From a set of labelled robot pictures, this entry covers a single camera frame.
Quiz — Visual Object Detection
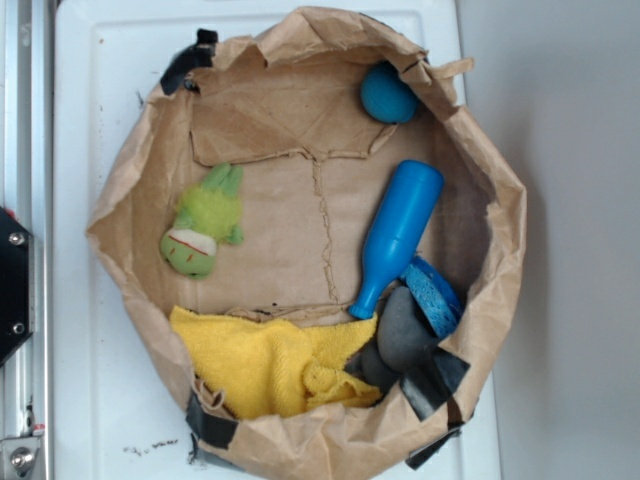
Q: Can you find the blue ball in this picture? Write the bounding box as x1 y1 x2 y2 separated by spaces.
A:
360 62 419 123

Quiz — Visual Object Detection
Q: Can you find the large grey stone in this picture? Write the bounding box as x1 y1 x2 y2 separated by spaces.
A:
377 286 438 372

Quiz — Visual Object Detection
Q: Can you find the yellow towel cloth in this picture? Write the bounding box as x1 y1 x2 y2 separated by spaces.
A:
169 307 382 420

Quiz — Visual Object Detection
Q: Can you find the brown paper bag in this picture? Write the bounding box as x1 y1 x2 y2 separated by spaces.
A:
87 7 527 479

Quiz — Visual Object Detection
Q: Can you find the blue sponge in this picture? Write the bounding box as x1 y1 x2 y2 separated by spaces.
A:
400 256 463 339

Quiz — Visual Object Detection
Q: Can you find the green plush animal toy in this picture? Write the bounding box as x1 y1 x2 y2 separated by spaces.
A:
159 163 244 279

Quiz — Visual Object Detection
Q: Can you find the aluminium frame rail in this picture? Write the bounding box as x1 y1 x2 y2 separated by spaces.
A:
1 1 58 479

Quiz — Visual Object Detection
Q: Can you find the black mounting plate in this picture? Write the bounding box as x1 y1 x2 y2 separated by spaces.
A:
0 208 34 366

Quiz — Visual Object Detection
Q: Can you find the blue plastic bottle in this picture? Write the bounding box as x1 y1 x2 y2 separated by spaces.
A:
349 160 444 320

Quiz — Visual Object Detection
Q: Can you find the metal corner bracket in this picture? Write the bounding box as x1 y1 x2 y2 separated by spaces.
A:
1 437 41 480

